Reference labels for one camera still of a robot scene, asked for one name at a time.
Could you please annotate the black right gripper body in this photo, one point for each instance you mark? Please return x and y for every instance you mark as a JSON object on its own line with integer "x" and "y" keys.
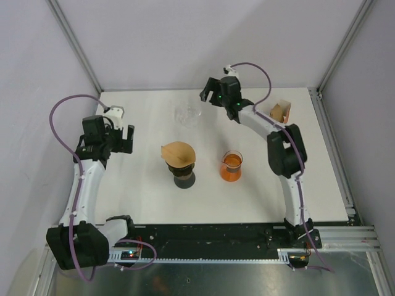
{"x": 217, "y": 98}

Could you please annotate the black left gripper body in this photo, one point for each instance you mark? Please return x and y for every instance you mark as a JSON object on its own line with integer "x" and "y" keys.
{"x": 116, "y": 143}

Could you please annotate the brown paper coffee filter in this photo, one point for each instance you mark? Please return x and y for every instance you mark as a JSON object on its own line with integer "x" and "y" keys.
{"x": 178, "y": 154}

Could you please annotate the olive green plastic dripper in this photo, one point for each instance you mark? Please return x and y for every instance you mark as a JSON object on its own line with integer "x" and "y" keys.
{"x": 181, "y": 172}

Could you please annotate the orange liquid glass beaker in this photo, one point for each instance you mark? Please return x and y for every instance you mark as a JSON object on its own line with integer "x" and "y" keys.
{"x": 230, "y": 169}

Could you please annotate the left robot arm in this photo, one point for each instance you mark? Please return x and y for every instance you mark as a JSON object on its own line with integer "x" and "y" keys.
{"x": 77, "y": 242}

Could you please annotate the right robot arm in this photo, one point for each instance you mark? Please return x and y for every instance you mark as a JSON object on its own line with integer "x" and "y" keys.
{"x": 285, "y": 148}

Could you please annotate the orange coffee filter box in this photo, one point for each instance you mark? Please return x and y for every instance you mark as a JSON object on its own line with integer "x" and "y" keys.
{"x": 286, "y": 107}

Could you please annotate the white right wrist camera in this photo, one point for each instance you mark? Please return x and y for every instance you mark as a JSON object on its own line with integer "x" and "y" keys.
{"x": 230, "y": 71}

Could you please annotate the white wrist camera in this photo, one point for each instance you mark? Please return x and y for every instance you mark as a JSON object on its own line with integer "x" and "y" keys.
{"x": 230, "y": 71}
{"x": 115, "y": 114}

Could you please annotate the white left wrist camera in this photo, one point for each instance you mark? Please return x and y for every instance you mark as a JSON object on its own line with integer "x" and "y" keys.
{"x": 115, "y": 114}

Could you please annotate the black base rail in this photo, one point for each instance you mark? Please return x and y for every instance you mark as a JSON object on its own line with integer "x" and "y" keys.
{"x": 215, "y": 243}

